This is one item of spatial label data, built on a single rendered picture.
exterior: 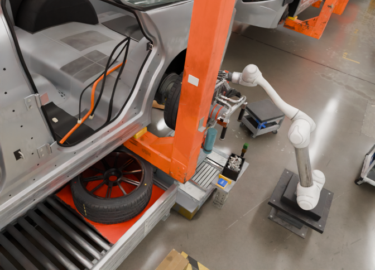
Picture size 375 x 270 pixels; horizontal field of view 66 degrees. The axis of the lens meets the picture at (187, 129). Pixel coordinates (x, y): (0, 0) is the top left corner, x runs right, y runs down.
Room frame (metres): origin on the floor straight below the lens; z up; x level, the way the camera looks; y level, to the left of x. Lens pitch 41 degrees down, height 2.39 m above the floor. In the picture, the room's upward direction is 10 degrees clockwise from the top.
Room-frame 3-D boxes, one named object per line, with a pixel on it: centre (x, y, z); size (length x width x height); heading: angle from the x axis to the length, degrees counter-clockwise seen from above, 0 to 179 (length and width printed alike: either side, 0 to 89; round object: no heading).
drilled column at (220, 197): (1.73, -0.44, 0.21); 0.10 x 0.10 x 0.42; 62
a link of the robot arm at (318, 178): (1.75, -1.17, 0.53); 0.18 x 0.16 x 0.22; 156
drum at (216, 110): (2.07, -0.24, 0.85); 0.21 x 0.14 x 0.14; 62
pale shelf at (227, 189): (1.76, -0.45, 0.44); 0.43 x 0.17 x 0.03; 152
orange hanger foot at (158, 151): (1.74, 0.28, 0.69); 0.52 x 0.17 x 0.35; 62
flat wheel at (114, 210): (1.48, 0.53, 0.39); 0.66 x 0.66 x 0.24
